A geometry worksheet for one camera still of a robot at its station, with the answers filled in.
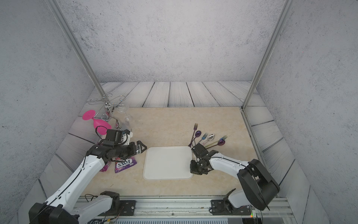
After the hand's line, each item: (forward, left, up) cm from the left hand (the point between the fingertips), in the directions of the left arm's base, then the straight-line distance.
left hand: (143, 149), depth 79 cm
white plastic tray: (-1, -13, -15) cm, 20 cm away
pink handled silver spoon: (+16, -42, -14) cm, 47 cm away
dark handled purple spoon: (+12, -48, -14) cm, 52 cm away
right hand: (-8, -28, -14) cm, 32 cm away
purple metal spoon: (+19, -33, -14) cm, 41 cm away
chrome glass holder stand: (+52, +39, -8) cm, 65 cm away
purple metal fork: (+26, -32, -15) cm, 44 cm away
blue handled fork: (+17, -38, -15) cm, 44 cm away
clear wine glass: (+21, +13, +12) cm, 27 cm away
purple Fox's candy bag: (-2, +16, -13) cm, 21 cm away
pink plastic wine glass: (+16, +30, +13) cm, 36 cm away
